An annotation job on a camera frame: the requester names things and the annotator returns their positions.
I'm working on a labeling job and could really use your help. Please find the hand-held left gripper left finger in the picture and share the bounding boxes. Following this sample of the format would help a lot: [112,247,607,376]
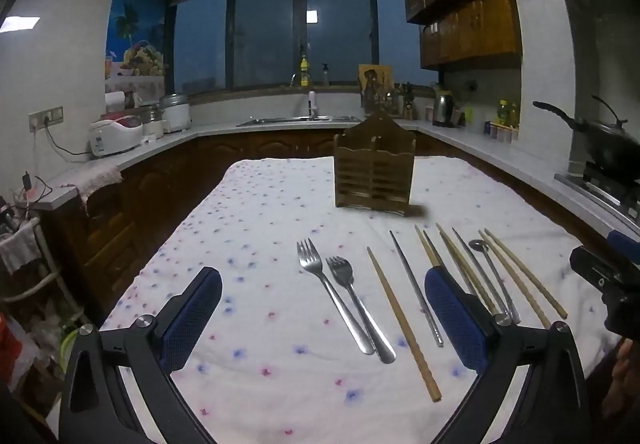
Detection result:
[59,266,224,444]

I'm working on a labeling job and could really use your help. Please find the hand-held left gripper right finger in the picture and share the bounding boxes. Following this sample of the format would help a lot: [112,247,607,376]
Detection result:
[424,266,592,444]

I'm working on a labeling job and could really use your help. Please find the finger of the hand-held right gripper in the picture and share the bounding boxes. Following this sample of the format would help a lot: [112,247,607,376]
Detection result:
[570,245,636,297]
[606,230,640,269]

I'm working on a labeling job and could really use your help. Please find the metal chopstick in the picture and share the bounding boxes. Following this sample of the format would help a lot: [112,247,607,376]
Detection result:
[451,227,515,323]
[389,230,446,349]

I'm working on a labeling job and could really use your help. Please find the small metal spoon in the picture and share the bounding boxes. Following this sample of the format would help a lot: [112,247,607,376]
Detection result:
[468,239,522,325]

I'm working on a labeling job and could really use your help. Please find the small metal fork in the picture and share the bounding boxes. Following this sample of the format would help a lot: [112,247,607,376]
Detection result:
[326,256,397,365]

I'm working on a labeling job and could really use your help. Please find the large metal fork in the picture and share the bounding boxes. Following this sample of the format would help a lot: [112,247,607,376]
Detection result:
[296,239,376,356]

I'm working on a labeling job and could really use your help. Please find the wooden utensil holder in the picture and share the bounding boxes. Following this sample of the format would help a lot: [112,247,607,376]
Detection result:
[332,113,426,217]

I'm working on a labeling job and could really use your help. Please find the person's right hand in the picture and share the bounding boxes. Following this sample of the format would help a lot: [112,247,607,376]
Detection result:
[612,339,640,405]

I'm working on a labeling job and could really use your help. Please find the gas stove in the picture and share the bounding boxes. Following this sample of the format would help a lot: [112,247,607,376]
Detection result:
[554,163,640,227]

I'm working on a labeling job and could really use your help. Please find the black wok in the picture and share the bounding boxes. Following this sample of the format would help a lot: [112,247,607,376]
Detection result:
[532,95,640,177]

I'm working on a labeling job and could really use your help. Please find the white floral tablecloth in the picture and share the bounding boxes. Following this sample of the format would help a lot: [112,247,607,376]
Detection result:
[97,155,623,444]

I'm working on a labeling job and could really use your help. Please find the wooden lower cabinets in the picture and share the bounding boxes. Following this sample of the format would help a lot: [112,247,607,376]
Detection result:
[40,126,616,325]

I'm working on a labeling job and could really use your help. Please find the green basin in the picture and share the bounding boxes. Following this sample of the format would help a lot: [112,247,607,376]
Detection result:
[59,329,83,371]

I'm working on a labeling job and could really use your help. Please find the white storage rack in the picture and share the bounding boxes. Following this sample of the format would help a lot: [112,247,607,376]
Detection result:
[0,216,87,327]

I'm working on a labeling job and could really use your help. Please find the spice jar rack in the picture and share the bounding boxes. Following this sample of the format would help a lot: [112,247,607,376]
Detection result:
[484,121,516,143]

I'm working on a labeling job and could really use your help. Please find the lace cloth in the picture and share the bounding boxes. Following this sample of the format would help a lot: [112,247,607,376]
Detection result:
[70,158,123,217]

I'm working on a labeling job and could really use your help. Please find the white kitchen countertop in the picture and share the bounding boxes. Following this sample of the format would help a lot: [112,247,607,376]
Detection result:
[30,116,640,245]

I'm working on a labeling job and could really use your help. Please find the white hanging towel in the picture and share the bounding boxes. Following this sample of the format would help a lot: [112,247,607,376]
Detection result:
[0,223,42,275]

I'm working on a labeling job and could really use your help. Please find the red crate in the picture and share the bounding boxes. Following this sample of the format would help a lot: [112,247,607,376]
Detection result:
[0,313,27,387]

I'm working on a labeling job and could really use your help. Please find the small white pot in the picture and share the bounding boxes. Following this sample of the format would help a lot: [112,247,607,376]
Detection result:
[142,106,166,141]

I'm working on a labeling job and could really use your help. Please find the white and red rice cooker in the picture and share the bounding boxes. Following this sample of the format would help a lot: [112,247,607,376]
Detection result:
[89,115,145,159]

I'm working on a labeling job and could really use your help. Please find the silver rice cooker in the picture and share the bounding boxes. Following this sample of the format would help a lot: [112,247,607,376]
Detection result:
[159,94,192,135]

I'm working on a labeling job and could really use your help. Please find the steel electric kettle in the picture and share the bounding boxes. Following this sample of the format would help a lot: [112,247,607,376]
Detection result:
[431,84,457,129]

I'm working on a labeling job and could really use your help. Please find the knife block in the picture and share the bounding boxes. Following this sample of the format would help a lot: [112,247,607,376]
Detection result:
[401,82,417,121]

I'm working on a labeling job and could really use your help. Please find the steel kitchen sink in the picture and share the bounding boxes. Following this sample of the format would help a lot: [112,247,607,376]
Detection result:
[236,116,362,127]

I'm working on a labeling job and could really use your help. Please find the countertop utensil rack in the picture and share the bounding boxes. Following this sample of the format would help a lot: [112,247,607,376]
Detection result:
[365,91,402,117]

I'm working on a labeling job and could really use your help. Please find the paper towel roll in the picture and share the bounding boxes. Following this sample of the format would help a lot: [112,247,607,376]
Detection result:
[105,91,128,117]

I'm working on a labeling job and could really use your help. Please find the wooden cutting board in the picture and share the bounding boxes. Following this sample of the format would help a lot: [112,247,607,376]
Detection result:
[359,64,393,115]

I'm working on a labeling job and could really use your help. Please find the ceiling light panel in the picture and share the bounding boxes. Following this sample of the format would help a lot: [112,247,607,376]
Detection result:
[0,16,42,32]

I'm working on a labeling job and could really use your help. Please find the charger with cables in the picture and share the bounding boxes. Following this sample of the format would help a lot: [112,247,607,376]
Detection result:
[12,171,53,205]

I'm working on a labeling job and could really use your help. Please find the black power cable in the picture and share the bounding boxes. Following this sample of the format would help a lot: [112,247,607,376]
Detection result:
[44,121,93,159]

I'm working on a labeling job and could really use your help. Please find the wall socket strip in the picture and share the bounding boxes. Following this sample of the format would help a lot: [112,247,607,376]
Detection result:
[28,106,65,132]

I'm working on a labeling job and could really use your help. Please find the fruit and beach wall poster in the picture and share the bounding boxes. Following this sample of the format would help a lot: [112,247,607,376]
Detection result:
[104,0,169,95]

